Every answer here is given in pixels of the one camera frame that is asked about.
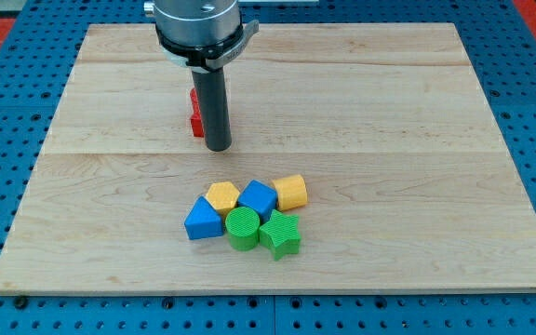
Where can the green star block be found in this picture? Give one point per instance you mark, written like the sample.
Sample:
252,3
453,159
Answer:
281,234

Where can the wooden board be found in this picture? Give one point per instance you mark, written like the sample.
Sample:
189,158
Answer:
411,187

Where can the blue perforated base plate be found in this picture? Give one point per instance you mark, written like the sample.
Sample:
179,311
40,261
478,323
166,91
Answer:
35,61

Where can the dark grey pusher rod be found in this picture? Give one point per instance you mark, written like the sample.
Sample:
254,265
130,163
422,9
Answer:
213,106

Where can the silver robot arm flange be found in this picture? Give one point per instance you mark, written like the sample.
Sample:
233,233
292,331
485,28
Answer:
201,35

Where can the green cylinder block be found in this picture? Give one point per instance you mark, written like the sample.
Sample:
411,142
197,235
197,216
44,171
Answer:
242,226

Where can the blue cube block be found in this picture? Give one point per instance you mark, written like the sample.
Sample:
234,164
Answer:
259,197

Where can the yellow hexagon block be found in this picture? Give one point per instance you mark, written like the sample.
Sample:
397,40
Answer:
223,197

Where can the red block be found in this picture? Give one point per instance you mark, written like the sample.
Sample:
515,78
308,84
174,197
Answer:
195,118

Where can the blue triangle block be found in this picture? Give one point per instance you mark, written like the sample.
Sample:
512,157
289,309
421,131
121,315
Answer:
203,221

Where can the yellow heart block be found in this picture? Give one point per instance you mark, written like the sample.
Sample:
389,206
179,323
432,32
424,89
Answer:
291,192

